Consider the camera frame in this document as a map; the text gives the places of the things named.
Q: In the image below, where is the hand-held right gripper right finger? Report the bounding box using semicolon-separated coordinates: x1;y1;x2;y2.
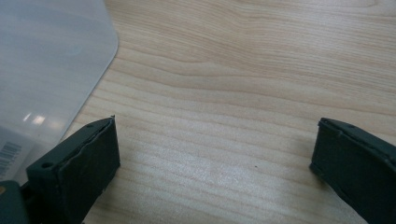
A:
308;117;396;224

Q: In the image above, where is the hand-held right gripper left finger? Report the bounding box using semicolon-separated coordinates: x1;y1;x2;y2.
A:
25;115;121;224

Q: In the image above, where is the translucent plastic lid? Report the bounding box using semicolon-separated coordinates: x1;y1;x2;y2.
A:
0;0;120;185

